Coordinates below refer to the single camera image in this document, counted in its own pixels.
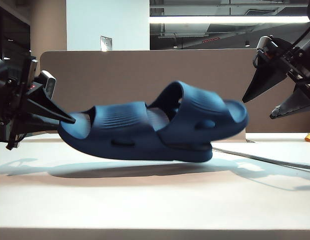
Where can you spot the long ceiling light strip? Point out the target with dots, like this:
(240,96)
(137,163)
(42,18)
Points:
(219,20)

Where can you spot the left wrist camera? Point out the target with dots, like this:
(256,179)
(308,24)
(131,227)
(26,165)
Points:
(50,82)

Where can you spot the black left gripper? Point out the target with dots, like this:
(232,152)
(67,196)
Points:
(20,100)

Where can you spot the black pendant ceiling lamp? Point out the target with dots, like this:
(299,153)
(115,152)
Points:
(247,44)

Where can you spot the silver metal wall plate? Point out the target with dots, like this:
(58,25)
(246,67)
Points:
(106,44)

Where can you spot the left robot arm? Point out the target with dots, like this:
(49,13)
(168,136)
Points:
(0,70)

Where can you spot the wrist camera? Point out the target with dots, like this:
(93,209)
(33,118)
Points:
(262,44)
(50,82)

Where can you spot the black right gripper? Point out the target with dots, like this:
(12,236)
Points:
(294,65)

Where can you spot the red illuminated sign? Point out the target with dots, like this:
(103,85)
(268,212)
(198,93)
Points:
(211,40)

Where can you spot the blue rubber slipper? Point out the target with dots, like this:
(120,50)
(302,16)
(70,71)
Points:
(119,140)
(207,107)

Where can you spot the brown desk partition panel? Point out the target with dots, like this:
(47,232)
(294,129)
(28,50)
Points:
(119,75)

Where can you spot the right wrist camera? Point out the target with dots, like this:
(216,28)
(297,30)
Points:
(262,44)

